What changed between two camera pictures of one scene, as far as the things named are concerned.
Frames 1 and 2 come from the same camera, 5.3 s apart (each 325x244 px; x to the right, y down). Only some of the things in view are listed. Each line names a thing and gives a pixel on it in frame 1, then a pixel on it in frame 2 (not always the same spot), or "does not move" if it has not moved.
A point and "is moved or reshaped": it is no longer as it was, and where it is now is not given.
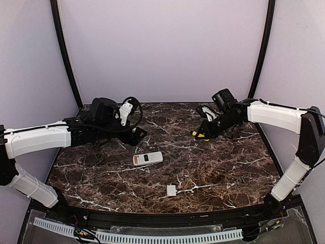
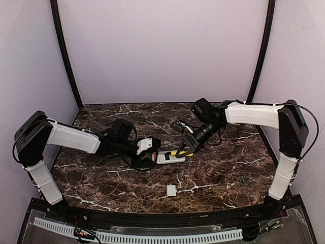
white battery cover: x=171 y=190 does not move
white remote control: x=148 y=158 is moved or reshaped
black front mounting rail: x=264 y=210 does not move
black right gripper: x=209 y=126 to x=190 y=142
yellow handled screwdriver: x=200 y=135 is moved or reshaped
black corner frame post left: x=55 y=10 does not move
